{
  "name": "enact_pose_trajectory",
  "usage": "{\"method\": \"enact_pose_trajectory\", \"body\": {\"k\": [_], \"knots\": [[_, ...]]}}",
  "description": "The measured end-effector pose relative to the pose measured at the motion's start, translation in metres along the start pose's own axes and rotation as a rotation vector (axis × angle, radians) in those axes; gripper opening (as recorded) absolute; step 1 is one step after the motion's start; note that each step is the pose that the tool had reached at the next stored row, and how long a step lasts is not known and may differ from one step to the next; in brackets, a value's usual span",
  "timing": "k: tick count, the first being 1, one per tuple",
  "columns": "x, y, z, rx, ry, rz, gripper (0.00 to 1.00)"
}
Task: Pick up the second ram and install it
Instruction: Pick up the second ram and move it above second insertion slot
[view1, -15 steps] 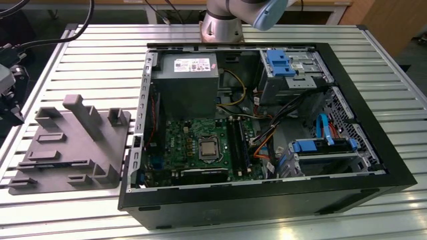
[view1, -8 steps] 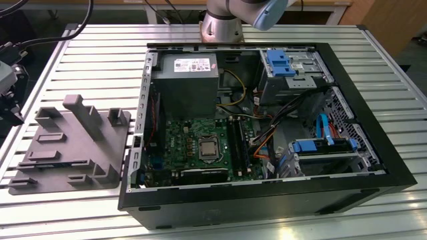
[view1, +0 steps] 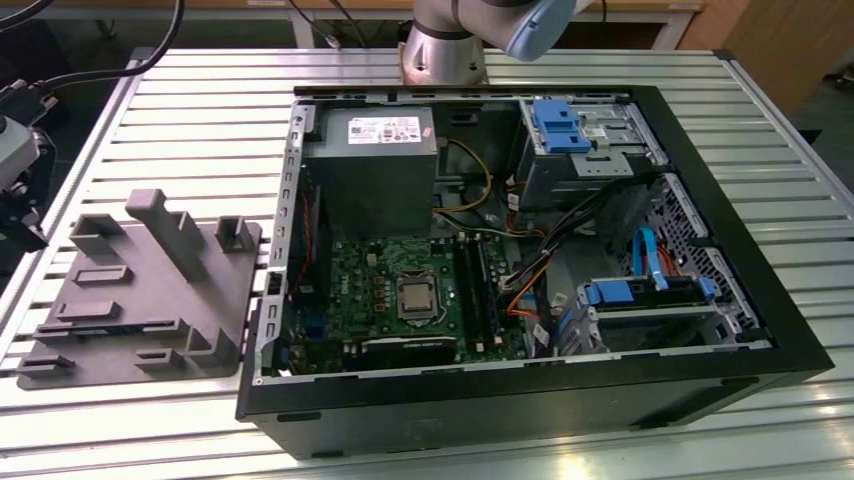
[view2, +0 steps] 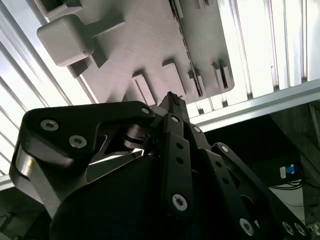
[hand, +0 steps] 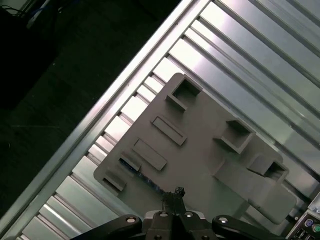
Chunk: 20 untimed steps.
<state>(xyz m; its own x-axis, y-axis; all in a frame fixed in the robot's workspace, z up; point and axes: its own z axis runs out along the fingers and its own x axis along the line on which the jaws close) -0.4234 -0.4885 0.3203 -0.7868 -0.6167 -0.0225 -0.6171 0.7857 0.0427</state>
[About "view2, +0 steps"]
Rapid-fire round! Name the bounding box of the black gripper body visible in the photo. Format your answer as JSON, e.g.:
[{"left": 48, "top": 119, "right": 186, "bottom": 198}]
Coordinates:
[{"left": 49, "top": 124, "right": 233, "bottom": 240}]

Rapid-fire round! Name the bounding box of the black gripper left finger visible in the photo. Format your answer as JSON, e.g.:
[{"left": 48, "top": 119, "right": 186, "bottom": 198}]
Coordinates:
[{"left": 9, "top": 91, "right": 196, "bottom": 222}]

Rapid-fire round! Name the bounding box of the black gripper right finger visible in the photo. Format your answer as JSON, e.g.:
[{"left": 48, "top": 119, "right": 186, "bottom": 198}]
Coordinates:
[{"left": 174, "top": 94, "right": 311, "bottom": 240}]

